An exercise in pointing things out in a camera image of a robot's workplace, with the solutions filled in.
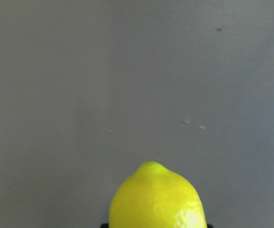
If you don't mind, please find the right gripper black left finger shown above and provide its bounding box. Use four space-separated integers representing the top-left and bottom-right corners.
100 223 109 228

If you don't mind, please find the yellow lemon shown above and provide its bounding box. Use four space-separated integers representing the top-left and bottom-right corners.
109 161 207 228

